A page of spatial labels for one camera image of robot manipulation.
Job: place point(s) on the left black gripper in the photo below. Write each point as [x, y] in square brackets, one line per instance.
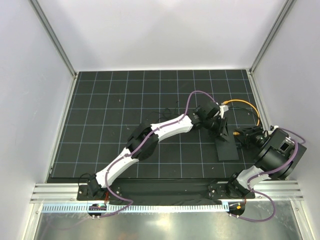
[222, 127]

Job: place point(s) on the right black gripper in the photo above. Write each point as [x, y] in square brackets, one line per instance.
[249, 132]

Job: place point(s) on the black network switch box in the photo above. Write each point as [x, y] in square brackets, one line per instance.
[226, 149]

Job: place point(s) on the black power adapter with cord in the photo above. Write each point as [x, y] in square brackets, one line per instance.
[167, 113]

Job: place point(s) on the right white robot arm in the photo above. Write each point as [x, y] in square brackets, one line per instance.
[276, 158]

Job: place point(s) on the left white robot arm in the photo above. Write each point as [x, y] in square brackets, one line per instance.
[143, 141]

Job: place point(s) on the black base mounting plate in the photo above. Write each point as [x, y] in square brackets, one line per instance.
[173, 190]

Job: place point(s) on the black grid cutting mat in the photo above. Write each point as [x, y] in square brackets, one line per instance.
[107, 106]

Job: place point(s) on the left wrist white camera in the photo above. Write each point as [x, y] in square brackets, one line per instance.
[223, 110]

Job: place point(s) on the right aluminium frame post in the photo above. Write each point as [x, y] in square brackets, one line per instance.
[284, 11]

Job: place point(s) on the aluminium frame post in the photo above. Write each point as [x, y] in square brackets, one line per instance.
[284, 11]
[52, 35]

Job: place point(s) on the white slotted cable duct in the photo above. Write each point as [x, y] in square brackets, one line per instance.
[100, 208]

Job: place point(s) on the aluminium front rail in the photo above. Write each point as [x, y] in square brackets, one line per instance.
[280, 190]

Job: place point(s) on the left aluminium frame post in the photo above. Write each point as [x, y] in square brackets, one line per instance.
[52, 35]

